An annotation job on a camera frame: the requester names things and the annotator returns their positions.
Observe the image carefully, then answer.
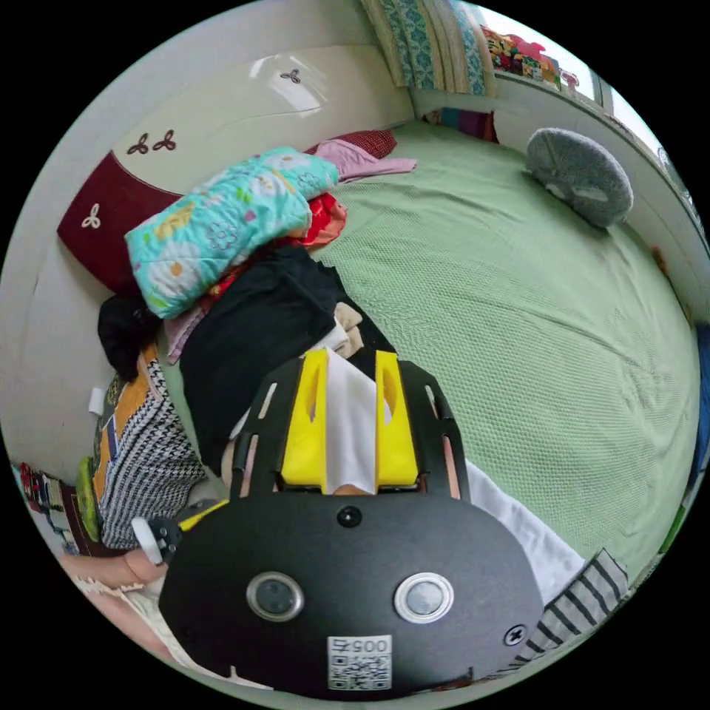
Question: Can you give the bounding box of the window with colourful items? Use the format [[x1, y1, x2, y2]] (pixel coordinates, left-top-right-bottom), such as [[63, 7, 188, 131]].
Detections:
[[478, 6, 617, 112]]

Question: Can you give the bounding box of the pile of clothes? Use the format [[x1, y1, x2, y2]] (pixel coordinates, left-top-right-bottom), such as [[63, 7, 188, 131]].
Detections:
[[97, 191, 402, 479]]

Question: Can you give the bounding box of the striped grey garment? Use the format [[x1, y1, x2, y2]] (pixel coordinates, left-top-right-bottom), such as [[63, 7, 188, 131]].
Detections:
[[501, 547, 630, 675]]

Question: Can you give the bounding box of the person's left hand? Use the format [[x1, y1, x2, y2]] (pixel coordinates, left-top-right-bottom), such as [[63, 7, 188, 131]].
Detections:
[[125, 553, 169, 588]]

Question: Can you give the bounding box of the red checked pillow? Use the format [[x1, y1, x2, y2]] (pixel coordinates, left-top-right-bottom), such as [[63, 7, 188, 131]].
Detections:
[[303, 128, 399, 162]]

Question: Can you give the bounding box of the white short sleeve shirt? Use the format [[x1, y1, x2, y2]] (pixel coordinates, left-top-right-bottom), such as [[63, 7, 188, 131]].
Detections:
[[228, 348, 586, 609]]

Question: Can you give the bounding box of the pink cloth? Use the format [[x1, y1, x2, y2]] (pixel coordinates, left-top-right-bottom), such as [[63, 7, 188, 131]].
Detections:
[[314, 138, 418, 184]]

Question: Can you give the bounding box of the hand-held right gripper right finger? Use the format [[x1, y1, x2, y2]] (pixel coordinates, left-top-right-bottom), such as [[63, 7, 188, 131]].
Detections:
[[375, 350, 419, 493]]

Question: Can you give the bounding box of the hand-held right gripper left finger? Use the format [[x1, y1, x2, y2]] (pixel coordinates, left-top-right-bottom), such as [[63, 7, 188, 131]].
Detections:
[[280, 349, 329, 493]]

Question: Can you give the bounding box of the stack of colourful folded cloths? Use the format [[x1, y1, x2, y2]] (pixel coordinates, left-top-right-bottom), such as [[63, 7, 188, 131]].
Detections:
[[422, 106, 500, 144]]

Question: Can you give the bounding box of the rolled floral turquoise quilt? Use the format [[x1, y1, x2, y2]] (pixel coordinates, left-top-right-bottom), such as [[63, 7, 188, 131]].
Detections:
[[124, 146, 340, 320]]

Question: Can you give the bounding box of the grey round cushion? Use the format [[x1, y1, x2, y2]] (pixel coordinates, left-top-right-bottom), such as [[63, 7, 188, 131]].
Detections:
[[524, 127, 635, 229]]

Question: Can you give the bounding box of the bed with green mat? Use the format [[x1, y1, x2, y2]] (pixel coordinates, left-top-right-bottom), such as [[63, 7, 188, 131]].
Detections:
[[0, 43, 706, 562]]

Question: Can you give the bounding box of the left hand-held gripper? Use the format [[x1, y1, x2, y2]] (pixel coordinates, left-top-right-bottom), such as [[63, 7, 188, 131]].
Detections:
[[148, 498, 230, 566]]

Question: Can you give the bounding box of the person's left forearm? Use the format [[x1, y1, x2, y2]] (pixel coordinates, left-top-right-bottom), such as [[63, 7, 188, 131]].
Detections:
[[57, 553, 129, 590]]

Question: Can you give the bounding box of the houndstooth patchwork pillow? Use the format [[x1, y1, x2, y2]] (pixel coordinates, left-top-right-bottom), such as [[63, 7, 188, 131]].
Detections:
[[76, 342, 209, 551]]

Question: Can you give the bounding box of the patterned teal curtain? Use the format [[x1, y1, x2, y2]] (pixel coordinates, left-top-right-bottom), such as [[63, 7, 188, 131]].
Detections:
[[360, 0, 498, 96]]

